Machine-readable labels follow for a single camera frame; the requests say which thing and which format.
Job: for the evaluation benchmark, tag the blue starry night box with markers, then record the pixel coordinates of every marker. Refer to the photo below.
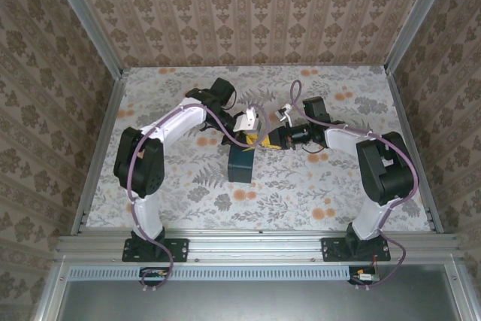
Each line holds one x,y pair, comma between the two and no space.
240,167

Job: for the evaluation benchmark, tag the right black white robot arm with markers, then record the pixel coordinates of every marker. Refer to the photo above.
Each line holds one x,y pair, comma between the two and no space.
387,174

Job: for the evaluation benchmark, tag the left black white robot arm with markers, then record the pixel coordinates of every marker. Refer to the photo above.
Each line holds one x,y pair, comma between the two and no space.
139,163

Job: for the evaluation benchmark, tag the floral table cloth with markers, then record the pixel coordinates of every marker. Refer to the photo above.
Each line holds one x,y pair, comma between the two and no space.
285,215

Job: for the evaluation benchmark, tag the small connector board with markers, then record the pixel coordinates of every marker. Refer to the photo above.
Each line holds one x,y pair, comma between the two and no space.
364,276
154,275

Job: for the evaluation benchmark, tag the grey metal sheet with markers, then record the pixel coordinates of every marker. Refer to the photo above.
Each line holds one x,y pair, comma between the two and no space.
244,302

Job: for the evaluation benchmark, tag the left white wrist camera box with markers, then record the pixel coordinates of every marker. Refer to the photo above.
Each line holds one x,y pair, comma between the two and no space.
248,122

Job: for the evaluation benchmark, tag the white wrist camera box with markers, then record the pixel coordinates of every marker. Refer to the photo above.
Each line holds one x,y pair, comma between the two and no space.
282,114
248,122

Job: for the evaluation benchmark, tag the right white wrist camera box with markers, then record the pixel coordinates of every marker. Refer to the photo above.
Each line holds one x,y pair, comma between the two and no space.
282,114

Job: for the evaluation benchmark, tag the aluminium cross rail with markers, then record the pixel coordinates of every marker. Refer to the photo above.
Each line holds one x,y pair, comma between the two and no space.
255,246

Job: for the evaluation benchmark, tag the aluminium side rail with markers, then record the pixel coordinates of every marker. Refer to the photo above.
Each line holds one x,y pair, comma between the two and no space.
414,148
100,148

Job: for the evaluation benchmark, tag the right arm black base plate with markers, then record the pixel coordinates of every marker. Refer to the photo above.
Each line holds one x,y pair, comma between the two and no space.
328,249

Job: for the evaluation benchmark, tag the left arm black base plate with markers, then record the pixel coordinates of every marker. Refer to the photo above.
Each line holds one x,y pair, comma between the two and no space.
180,249

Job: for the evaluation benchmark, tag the aluminium frame post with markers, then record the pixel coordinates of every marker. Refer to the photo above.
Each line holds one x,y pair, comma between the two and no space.
418,16
84,16

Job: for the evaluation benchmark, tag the aluminium lower frame bar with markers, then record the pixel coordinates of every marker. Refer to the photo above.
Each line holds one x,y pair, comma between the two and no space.
460,298
49,298

